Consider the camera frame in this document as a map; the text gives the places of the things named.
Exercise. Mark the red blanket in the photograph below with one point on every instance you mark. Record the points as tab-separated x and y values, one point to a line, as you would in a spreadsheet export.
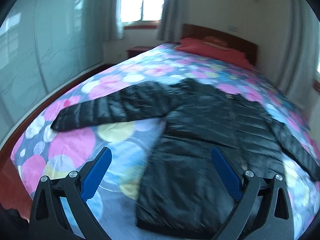
198	47

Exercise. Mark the white wall socket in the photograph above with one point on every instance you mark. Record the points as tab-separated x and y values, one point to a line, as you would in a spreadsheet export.
232	28

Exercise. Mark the grey curtain left of window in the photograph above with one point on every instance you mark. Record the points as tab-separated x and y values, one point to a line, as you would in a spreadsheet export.
113	27

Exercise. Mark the red embroidered pillow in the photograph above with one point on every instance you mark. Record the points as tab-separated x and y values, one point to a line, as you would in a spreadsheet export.
215	42

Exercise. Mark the colourful dotted bedspread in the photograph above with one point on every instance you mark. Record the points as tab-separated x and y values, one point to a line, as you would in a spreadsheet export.
40	151

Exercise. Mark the dark wooden headboard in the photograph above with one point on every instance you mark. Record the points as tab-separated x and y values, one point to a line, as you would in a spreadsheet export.
199	32

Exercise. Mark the red wooden nightstand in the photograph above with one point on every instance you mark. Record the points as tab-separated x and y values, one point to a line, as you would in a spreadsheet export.
134	51

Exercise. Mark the grey curtain beside headboard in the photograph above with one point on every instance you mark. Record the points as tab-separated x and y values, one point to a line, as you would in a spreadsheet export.
174	14

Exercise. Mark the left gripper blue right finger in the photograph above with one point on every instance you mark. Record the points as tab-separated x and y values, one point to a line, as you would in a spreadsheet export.
262	210

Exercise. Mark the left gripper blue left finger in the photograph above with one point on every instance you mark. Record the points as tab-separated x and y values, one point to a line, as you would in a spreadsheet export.
48	219

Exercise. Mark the red wooden bed frame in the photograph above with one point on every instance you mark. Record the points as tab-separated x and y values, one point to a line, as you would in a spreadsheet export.
13	193

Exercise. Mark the frosted glass wardrobe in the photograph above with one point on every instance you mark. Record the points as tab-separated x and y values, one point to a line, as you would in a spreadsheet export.
45	44

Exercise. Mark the grey curtain right wall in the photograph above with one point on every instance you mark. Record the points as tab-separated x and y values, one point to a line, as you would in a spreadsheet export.
299	64

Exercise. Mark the black puffer jacket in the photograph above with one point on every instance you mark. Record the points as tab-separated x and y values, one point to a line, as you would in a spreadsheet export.
180	193

